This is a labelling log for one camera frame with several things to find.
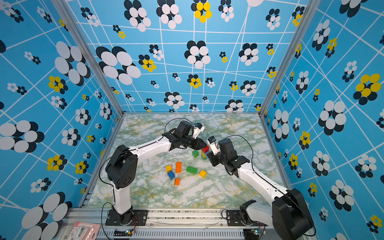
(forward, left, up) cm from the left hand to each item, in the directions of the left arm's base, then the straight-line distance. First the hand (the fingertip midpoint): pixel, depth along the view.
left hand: (207, 144), depth 86 cm
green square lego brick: (0, +7, -10) cm, 12 cm away
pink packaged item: (-41, +60, -12) cm, 73 cm away
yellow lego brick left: (-10, +23, -10) cm, 27 cm away
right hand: (-4, -3, -2) cm, 5 cm away
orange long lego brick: (-8, +17, -13) cm, 23 cm away
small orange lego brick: (-17, +17, -13) cm, 28 cm away
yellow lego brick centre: (-13, +2, -12) cm, 18 cm away
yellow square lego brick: (-3, +2, -7) cm, 8 cm away
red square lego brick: (-2, +1, -2) cm, 3 cm away
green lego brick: (-3, +2, -10) cm, 11 cm away
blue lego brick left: (-14, +21, -11) cm, 28 cm away
